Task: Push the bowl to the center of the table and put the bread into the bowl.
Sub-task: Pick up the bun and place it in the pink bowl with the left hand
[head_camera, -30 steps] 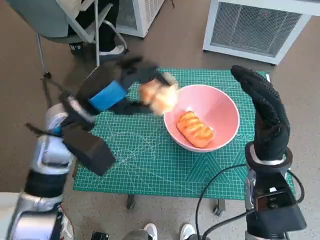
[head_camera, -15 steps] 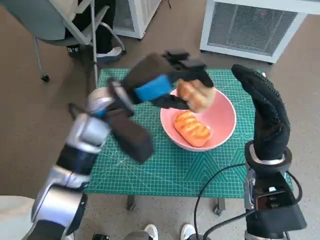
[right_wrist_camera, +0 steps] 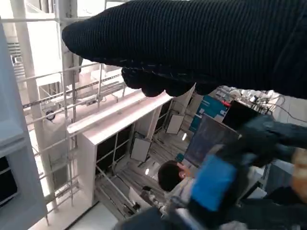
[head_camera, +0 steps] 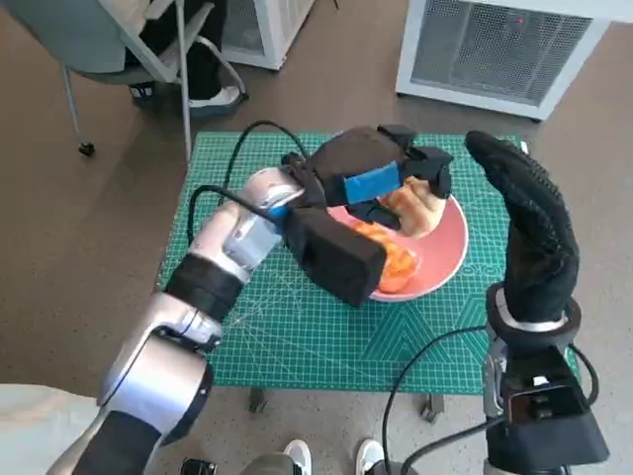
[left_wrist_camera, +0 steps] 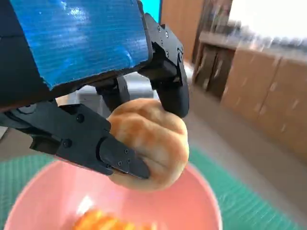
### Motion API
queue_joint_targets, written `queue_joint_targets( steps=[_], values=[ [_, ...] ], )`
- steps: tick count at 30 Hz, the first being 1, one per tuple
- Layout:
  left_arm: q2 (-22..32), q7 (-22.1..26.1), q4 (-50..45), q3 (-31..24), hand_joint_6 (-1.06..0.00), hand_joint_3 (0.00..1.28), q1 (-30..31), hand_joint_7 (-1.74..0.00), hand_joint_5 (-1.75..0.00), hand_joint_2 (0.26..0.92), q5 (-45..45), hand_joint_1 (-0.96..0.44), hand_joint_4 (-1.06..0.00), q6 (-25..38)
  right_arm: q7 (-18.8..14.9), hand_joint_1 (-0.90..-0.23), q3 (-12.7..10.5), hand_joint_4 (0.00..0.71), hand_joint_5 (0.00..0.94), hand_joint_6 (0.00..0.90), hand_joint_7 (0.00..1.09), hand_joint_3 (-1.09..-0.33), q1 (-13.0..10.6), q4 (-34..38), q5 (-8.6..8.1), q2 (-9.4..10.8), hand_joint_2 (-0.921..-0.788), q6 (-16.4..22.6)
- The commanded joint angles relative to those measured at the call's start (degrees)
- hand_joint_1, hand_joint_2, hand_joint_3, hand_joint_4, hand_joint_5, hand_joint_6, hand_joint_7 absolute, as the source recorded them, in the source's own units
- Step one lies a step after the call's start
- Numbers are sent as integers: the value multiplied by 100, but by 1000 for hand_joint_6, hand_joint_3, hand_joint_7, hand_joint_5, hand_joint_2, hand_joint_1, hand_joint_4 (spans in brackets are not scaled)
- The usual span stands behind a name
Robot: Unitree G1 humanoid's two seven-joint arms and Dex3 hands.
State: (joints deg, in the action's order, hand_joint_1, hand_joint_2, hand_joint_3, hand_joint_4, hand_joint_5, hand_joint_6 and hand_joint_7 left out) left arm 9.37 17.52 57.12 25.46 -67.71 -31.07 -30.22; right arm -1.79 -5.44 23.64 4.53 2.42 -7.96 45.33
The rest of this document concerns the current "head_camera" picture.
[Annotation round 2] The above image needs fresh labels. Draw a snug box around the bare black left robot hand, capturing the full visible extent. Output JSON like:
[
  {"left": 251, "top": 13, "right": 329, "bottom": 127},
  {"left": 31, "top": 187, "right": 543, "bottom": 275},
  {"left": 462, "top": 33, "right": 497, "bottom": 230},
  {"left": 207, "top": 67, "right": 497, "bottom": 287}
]
[{"left": 311, "top": 123, "right": 455, "bottom": 232}]

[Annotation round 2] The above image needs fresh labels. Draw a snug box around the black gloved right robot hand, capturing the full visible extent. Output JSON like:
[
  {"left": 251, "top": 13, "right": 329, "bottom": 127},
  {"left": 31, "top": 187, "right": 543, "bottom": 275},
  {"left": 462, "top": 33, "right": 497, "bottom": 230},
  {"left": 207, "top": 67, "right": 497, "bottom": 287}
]
[{"left": 464, "top": 130, "right": 581, "bottom": 323}]

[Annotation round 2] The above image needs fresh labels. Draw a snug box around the round toy bread bun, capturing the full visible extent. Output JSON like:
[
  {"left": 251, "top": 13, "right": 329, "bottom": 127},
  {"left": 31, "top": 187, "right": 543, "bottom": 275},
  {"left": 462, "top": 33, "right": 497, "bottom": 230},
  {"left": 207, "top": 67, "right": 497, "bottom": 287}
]
[{"left": 378, "top": 176, "right": 446, "bottom": 239}]

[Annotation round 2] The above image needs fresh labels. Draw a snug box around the pink bowl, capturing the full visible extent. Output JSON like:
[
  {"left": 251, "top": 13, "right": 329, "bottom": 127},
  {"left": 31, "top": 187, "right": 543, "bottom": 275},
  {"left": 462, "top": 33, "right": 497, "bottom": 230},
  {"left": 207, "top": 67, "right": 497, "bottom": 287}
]
[{"left": 325, "top": 195, "right": 470, "bottom": 303}]

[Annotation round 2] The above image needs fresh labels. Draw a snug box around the long toy bread loaf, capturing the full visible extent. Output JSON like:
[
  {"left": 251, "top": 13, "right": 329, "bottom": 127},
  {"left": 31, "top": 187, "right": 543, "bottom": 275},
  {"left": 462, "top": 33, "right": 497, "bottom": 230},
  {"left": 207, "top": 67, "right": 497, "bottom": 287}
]
[{"left": 353, "top": 222, "right": 421, "bottom": 293}]

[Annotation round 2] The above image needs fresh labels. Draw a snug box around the small white mesh cabinet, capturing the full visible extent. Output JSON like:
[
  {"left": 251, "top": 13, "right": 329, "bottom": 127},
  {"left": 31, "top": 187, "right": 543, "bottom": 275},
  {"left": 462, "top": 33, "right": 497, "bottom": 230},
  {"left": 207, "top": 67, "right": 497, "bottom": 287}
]
[{"left": 220, "top": 0, "right": 316, "bottom": 70}]

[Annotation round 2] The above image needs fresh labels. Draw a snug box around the large white mesh cabinet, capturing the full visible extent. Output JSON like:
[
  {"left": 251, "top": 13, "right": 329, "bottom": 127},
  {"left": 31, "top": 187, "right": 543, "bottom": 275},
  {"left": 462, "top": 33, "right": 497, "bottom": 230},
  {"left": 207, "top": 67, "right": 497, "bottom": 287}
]
[{"left": 394, "top": 0, "right": 633, "bottom": 123}]

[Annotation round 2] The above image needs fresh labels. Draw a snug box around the green cutting mat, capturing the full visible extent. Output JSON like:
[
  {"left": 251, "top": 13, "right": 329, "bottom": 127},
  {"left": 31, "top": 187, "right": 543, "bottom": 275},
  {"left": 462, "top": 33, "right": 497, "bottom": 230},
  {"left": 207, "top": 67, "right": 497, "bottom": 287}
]
[{"left": 156, "top": 131, "right": 583, "bottom": 396}]

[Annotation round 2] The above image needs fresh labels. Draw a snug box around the white shoe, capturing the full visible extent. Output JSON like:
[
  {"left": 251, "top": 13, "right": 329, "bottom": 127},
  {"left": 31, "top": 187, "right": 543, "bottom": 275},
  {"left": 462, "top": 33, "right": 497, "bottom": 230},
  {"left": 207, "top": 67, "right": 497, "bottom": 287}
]
[
  {"left": 282, "top": 439, "right": 312, "bottom": 475},
  {"left": 355, "top": 439, "right": 387, "bottom": 475}
]

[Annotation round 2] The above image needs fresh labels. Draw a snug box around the grey chair with metal legs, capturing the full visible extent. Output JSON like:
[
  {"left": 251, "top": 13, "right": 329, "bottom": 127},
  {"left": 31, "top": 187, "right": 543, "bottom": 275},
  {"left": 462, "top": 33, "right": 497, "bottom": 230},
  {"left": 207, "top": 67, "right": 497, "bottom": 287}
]
[{"left": 0, "top": 0, "right": 247, "bottom": 157}]

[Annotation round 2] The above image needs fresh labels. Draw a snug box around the small black device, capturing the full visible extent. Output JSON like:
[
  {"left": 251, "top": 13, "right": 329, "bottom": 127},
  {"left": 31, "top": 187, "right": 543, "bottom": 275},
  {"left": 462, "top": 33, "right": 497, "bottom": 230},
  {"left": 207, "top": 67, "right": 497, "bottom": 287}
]
[{"left": 180, "top": 457, "right": 217, "bottom": 475}]

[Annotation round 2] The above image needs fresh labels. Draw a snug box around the white fabric cover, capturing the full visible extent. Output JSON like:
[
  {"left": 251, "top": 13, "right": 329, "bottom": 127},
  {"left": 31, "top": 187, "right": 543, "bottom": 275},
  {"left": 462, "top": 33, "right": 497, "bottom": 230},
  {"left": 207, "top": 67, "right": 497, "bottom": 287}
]
[{"left": 0, "top": 383, "right": 108, "bottom": 475}]

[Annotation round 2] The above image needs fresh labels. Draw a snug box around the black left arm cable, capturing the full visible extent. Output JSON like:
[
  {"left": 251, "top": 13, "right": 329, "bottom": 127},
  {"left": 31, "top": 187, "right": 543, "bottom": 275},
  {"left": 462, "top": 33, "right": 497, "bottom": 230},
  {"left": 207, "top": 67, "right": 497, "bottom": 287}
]
[{"left": 187, "top": 121, "right": 311, "bottom": 238}]

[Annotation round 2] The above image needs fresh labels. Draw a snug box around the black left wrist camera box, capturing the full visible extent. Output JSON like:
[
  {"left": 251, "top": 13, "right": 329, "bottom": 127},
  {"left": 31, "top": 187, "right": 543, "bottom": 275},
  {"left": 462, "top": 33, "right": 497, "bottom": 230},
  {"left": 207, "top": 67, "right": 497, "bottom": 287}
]
[{"left": 285, "top": 206, "right": 388, "bottom": 308}]

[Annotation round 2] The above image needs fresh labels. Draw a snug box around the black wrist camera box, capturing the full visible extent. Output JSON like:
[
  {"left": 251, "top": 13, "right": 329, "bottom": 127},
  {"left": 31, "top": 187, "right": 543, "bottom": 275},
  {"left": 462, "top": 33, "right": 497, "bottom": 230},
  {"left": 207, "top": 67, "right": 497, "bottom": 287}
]
[
  {"left": 285, "top": 206, "right": 388, "bottom": 308},
  {"left": 501, "top": 345, "right": 610, "bottom": 461}
]

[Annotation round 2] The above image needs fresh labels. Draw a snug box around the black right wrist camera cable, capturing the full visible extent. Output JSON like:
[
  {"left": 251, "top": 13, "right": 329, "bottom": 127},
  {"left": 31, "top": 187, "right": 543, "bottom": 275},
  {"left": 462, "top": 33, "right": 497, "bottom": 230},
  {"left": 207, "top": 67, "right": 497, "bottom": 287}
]
[{"left": 567, "top": 340, "right": 602, "bottom": 402}]

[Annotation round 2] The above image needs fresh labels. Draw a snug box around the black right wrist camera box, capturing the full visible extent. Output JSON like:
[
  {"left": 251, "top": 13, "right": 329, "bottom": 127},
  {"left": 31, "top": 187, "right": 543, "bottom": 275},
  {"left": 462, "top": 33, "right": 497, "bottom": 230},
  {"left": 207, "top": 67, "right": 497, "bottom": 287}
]
[{"left": 501, "top": 345, "right": 610, "bottom": 461}]

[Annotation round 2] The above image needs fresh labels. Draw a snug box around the long black right arm cable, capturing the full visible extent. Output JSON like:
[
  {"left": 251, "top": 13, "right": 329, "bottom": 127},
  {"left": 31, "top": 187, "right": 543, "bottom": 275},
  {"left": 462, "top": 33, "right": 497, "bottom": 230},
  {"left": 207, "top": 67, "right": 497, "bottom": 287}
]
[{"left": 381, "top": 324, "right": 489, "bottom": 475}]

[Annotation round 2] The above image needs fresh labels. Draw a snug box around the short black right arm cable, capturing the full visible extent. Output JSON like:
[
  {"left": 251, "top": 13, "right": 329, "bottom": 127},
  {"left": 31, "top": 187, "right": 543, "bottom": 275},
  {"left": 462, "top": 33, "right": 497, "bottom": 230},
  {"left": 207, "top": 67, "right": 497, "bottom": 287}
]
[{"left": 401, "top": 415, "right": 505, "bottom": 475}]

